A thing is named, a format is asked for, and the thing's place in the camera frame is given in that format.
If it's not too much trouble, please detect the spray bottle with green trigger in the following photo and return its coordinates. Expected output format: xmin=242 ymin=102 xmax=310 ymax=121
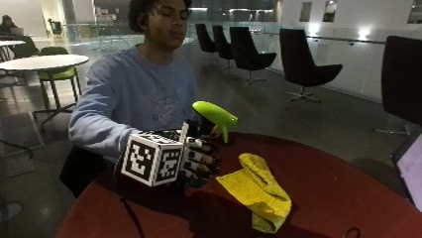
xmin=191 ymin=100 xmax=239 ymax=145

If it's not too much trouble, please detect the white cube with black markers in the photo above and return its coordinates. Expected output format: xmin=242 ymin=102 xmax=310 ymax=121
xmin=119 ymin=130 xmax=186 ymax=188

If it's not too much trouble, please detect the yellow cloth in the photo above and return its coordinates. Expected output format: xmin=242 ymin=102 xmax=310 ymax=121
xmin=214 ymin=152 xmax=292 ymax=234

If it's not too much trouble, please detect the person in blue sweatshirt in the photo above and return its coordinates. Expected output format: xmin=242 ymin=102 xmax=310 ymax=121
xmin=67 ymin=0 xmax=198 ymax=163

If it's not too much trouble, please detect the black seat of person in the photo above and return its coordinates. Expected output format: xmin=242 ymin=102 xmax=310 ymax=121
xmin=58 ymin=144 xmax=111 ymax=199

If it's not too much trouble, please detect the black swivel chair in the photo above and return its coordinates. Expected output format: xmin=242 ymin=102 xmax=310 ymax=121
xmin=278 ymin=28 xmax=344 ymax=103
xmin=227 ymin=26 xmax=278 ymax=84
xmin=371 ymin=35 xmax=422 ymax=137
xmin=210 ymin=24 xmax=235 ymax=70
xmin=194 ymin=23 xmax=219 ymax=61

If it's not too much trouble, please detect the green chair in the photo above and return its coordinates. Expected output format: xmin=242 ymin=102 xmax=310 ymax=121
xmin=37 ymin=46 xmax=82 ymax=111

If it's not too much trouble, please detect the metal handrail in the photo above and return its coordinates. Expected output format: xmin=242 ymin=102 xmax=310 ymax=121
xmin=248 ymin=30 xmax=387 ymax=47

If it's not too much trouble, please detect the black glove cable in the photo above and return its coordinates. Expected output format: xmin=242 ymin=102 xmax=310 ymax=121
xmin=111 ymin=158 xmax=147 ymax=238

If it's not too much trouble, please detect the dark wall window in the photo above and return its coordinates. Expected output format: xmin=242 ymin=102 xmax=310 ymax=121
xmin=298 ymin=1 xmax=314 ymax=23
xmin=322 ymin=0 xmax=339 ymax=23

